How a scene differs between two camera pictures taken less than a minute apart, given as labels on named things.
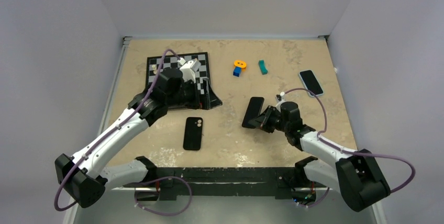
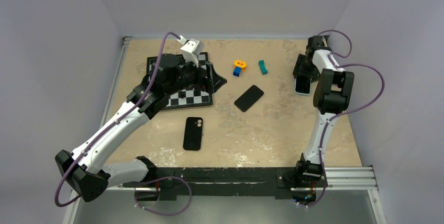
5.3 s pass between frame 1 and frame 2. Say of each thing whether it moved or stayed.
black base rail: stayed
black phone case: stayed
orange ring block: stayed
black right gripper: moved
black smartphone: moved
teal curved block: stayed
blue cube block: stayed
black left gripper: moved
